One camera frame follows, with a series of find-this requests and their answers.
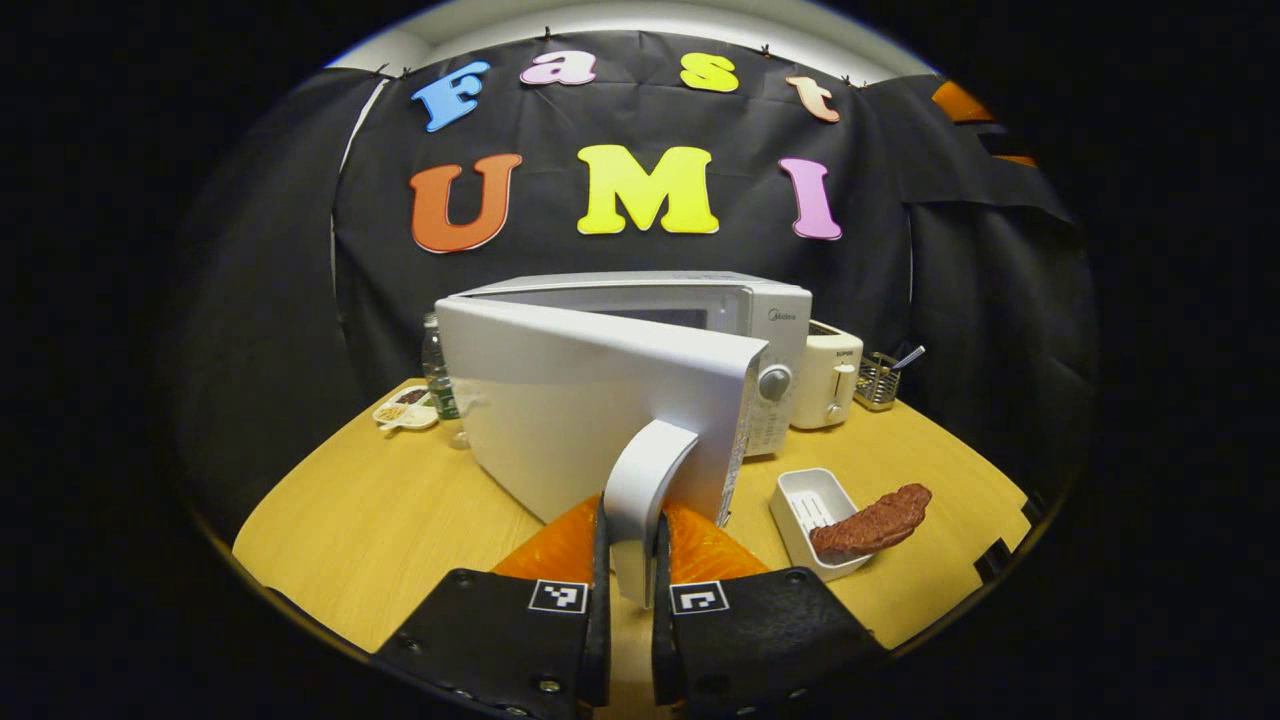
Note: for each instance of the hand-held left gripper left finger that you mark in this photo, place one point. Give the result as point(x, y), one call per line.
point(500, 640)

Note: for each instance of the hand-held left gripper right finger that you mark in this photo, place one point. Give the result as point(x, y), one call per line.
point(760, 640)

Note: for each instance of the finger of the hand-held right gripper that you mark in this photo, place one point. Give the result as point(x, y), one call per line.
point(960, 103)
point(1005, 145)

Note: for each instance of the brown meat piece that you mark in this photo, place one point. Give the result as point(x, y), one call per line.
point(870, 525)

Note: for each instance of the white microwave oven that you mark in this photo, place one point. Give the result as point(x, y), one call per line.
point(560, 400)

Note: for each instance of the white plastic tray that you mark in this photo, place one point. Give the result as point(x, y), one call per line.
point(795, 505)

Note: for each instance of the metal spoon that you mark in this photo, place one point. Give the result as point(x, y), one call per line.
point(908, 357)

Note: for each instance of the small black block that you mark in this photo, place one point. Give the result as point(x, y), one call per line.
point(992, 562)

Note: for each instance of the white divided seasoning dish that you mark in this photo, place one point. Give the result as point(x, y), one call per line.
point(405, 412)

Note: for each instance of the white toaster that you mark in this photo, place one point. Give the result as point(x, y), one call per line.
point(822, 375)

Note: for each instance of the clear water bottle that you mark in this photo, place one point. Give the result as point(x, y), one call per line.
point(437, 370)

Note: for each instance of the black backdrop cloth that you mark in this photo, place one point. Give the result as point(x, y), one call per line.
point(550, 120)

